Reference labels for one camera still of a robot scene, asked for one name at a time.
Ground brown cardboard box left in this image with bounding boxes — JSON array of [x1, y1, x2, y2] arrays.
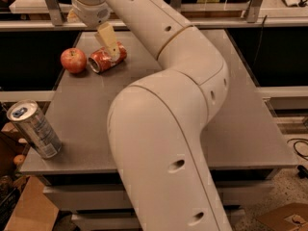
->
[[4, 176, 59, 231]]

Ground grey drawer cabinet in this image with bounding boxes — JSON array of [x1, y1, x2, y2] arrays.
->
[[22, 30, 296, 230]]

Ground black cable on floor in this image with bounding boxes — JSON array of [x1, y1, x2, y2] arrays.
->
[[286, 138, 308, 179]]

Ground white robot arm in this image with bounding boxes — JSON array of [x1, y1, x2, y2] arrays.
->
[[72, 0, 232, 231]]

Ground metal shelf rack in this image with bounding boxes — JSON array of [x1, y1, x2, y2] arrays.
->
[[0, 0, 308, 33]]

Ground red apple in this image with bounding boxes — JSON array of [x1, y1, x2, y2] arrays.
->
[[61, 48, 87, 74]]

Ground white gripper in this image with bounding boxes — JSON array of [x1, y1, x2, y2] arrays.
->
[[66, 0, 120, 60]]

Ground brown cardboard piece right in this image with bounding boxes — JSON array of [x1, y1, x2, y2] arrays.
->
[[257, 203, 308, 231]]

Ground tall silver energy drink can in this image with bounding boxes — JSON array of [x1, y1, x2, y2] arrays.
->
[[7, 100, 62, 159]]

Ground crushed red coke can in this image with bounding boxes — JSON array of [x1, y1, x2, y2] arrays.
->
[[89, 42, 127, 73]]

